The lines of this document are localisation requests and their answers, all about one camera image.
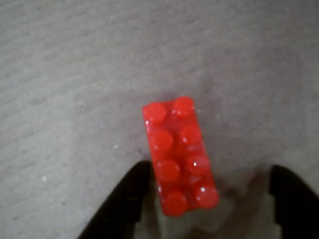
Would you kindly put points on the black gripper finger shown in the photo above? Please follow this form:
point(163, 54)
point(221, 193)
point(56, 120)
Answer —
point(124, 199)
point(296, 206)

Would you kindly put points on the red lego block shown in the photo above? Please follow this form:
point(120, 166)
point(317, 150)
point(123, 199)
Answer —
point(177, 154)

